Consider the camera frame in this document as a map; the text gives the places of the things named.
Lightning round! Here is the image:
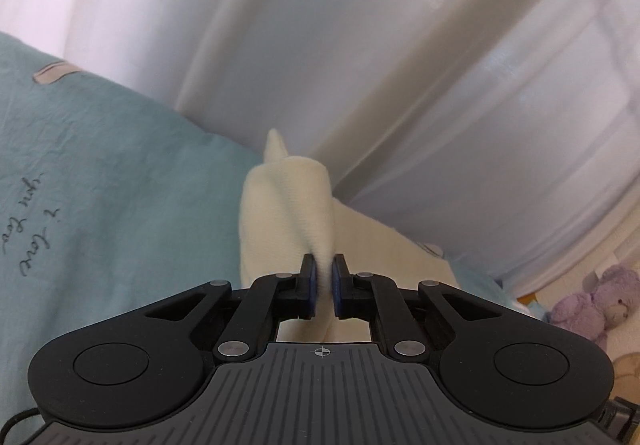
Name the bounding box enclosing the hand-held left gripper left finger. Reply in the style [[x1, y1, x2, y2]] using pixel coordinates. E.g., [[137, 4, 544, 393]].
[[145, 255, 318, 363]]

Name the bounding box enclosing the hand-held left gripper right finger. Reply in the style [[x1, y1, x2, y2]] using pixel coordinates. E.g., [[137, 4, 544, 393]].
[[334, 255, 503, 361]]

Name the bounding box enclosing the cream knit sweater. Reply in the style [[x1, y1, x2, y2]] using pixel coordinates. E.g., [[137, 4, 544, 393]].
[[239, 128, 466, 345]]

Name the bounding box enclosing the light blue printed bed sheet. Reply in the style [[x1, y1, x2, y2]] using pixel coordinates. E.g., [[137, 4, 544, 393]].
[[0, 32, 546, 378]]

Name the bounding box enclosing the white sheer curtain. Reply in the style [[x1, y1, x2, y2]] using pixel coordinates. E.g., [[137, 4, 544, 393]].
[[0, 0, 640, 298]]

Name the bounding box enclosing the purple teddy bear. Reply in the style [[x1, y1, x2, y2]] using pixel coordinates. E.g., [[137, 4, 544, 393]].
[[549, 264, 637, 355]]

